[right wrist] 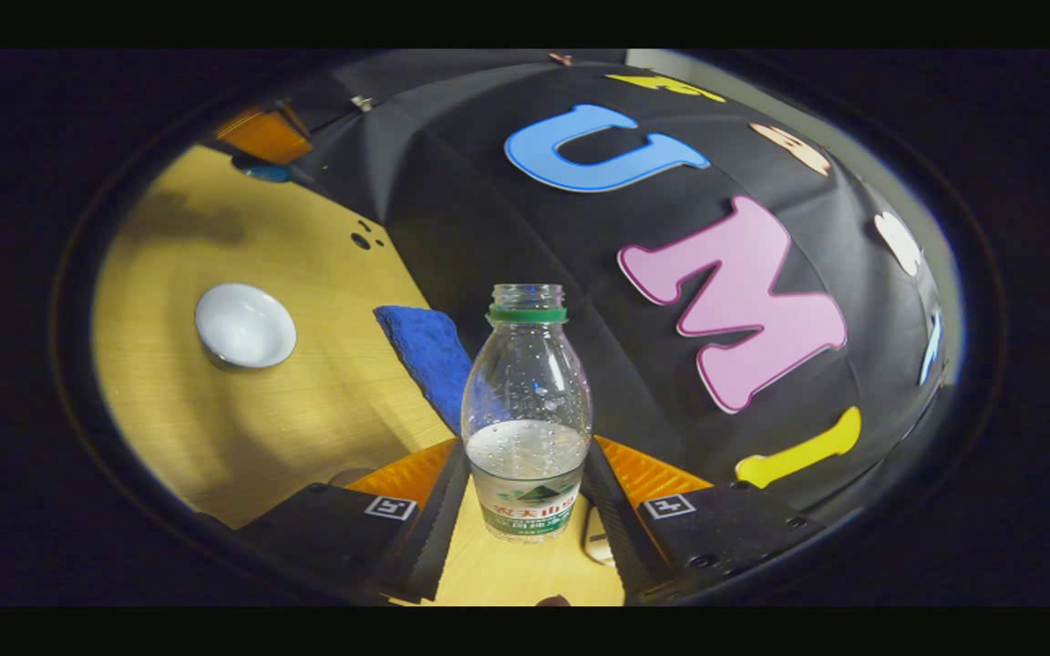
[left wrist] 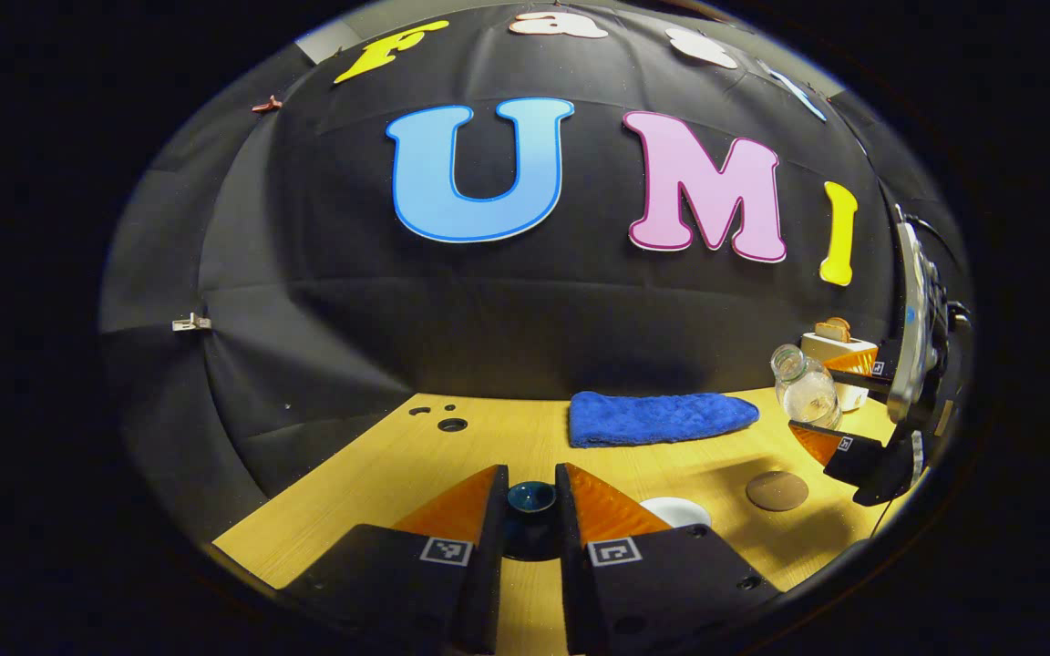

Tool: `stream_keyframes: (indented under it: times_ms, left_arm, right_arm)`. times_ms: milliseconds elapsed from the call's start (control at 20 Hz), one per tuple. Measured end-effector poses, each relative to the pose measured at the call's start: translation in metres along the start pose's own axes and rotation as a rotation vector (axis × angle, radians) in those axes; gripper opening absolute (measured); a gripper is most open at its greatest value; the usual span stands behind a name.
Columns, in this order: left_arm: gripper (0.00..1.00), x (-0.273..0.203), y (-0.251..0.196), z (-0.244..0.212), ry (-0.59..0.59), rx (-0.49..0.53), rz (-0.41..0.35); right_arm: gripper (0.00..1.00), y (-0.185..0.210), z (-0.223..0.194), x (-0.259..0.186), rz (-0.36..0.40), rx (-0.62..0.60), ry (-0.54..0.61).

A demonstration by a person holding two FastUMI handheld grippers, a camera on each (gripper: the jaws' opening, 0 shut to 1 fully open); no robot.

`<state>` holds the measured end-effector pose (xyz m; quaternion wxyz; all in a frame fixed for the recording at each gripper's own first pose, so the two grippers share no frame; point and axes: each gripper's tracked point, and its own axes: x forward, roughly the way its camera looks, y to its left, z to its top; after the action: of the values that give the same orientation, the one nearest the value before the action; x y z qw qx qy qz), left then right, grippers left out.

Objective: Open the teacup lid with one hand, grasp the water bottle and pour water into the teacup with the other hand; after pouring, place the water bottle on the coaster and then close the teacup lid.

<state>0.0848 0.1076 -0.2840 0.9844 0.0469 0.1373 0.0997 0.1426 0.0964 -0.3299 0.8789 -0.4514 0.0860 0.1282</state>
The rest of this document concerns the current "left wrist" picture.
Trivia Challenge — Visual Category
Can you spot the black backdrop cloth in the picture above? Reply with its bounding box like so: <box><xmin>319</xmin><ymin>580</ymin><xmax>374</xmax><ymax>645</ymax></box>
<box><xmin>98</xmin><ymin>0</ymin><xmax>973</xmax><ymax>548</ymax></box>

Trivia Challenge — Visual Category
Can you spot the white teacup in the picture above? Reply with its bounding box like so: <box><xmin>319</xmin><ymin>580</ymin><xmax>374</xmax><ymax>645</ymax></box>
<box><xmin>639</xmin><ymin>497</ymin><xmax>713</xmax><ymax>530</ymax></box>

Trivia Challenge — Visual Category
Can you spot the round brown coaster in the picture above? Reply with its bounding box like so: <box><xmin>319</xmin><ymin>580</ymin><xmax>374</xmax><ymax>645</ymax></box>
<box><xmin>746</xmin><ymin>470</ymin><xmax>810</xmax><ymax>512</ymax></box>

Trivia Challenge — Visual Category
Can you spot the blue towel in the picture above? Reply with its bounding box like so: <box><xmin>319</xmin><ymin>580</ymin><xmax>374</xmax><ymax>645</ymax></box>
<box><xmin>568</xmin><ymin>390</ymin><xmax>760</xmax><ymax>449</ymax></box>

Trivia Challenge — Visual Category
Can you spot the dark blue teacup lid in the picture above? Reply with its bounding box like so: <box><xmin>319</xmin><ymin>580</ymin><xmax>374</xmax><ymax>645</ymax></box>
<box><xmin>505</xmin><ymin>480</ymin><xmax>560</xmax><ymax>562</ymax></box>

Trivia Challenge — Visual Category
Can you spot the clear plastic water bottle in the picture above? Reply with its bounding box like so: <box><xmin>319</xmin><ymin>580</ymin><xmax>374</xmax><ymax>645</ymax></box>
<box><xmin>769</xmin><ymin>343</ymin><xmax>844</xmax><ymax>431</ymax></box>

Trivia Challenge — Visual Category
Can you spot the white toaster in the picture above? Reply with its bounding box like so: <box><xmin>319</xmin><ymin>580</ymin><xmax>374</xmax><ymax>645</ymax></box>
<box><xmin>800</xmin><ymin>330</ymin><xmax>880</xmax><ymax>413</ymax></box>

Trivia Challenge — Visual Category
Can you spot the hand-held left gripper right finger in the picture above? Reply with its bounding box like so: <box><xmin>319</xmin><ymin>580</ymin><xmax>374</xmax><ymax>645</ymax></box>
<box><xmin>554</xmin><ymin>462</ymin><xmax>781</xmax><ymax>656</ymax></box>

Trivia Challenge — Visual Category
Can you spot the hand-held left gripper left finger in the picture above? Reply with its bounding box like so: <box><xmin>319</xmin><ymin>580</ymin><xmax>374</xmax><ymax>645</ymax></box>
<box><xmin>279</xmin><ymin>463</ymin><xmax>510</xmax><ymax>656</ymax></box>

